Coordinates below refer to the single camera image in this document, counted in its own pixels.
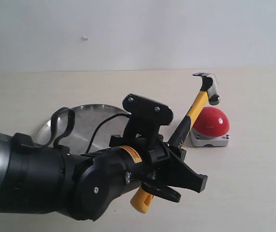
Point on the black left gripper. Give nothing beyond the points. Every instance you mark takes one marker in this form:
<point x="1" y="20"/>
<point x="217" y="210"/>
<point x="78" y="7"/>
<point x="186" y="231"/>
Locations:
<point x="131" y="164"/>

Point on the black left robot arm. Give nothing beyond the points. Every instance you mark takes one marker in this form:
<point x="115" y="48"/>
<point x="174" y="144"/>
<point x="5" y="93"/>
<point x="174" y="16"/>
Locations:
<point x="44" y="180"/>

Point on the red dome push button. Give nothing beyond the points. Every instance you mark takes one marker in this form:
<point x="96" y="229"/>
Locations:
<point x="210" y="128"/>

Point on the round stainless steel plate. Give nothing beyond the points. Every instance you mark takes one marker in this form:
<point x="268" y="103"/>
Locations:
<point x="82" y="129"/>

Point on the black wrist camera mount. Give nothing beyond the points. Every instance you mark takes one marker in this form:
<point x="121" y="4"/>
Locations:
<point x="146" y="117"/>

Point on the yellow black claw hammer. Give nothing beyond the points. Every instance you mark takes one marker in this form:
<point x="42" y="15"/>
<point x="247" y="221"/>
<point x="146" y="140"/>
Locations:
<point x="208" y="93"/>

